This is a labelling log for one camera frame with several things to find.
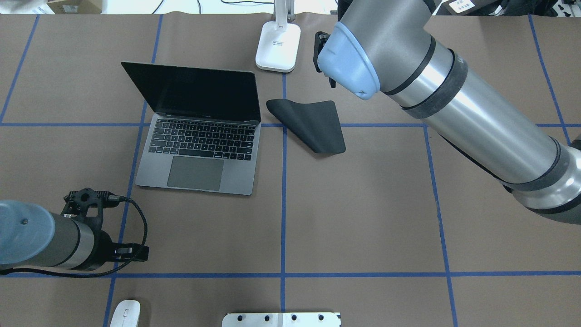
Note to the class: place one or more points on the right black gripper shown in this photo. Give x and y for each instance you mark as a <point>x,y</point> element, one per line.
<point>320,42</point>

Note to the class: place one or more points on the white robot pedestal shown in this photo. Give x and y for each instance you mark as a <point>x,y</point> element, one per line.
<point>282,319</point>

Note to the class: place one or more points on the grey laptop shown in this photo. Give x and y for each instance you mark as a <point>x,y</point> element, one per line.
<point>204,133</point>

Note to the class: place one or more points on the dark teal mouse pad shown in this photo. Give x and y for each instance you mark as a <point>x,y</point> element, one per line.
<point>316,124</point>

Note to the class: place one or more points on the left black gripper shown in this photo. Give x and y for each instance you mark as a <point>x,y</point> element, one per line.
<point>102,247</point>

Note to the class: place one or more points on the white desk lamp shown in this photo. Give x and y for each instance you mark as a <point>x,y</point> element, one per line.
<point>279,40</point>

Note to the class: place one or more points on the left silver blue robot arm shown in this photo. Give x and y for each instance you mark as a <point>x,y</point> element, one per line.
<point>70,244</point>

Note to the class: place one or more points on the white computer mouse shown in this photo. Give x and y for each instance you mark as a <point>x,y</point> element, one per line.
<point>126,314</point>

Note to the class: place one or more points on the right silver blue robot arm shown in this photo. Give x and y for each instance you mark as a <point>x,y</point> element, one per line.
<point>381,46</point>

